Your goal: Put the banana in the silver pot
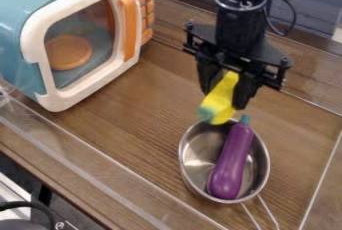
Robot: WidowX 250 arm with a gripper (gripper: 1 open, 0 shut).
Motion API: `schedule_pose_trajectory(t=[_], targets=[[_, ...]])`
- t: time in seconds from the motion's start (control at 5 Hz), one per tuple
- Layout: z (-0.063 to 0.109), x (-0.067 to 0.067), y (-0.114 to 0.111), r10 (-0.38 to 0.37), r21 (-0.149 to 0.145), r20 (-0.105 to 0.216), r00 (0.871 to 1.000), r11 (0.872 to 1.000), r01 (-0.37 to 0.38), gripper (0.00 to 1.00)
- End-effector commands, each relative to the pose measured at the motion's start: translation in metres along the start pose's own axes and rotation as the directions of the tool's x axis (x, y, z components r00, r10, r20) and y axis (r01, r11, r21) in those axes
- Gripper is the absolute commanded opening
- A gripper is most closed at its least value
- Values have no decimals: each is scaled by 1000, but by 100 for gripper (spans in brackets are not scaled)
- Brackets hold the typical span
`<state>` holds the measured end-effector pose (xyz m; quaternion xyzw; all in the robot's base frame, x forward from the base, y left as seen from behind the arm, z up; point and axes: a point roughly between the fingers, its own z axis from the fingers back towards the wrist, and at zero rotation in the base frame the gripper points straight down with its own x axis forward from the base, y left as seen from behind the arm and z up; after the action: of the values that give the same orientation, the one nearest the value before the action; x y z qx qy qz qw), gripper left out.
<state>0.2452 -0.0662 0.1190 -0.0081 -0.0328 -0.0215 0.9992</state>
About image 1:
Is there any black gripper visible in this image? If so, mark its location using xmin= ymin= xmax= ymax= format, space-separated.
xmin=183 ymin=0 xmax=291 ymax=110

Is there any yellow toy banana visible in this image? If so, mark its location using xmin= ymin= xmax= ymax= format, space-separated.
xmin=197 ymin=72 xmax=239 ymax=125

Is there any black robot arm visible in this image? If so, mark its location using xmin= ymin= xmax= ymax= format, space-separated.
xmin=183 ymin=0 xmax=291 ymax=110

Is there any silver metal pot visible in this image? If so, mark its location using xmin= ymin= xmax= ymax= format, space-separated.
xmin=177 ymin=119 xmax=279 ymax=230

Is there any purple toy eggplant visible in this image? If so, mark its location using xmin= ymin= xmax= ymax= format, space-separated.
xmin=207 ymin=115 xmax=253 ymax=200

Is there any blue toy microwave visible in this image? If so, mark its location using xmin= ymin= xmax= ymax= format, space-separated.
xmin=0 ymin=0 xmax=155 ymax=112

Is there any clear acrylic barrier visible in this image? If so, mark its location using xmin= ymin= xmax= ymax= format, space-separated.
xmin=0 ymin=87 xmax=228 ymax=230

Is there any black cable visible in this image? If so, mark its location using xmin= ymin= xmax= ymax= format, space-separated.
xmin=264 ymin=0 xmax=299 ymax=38

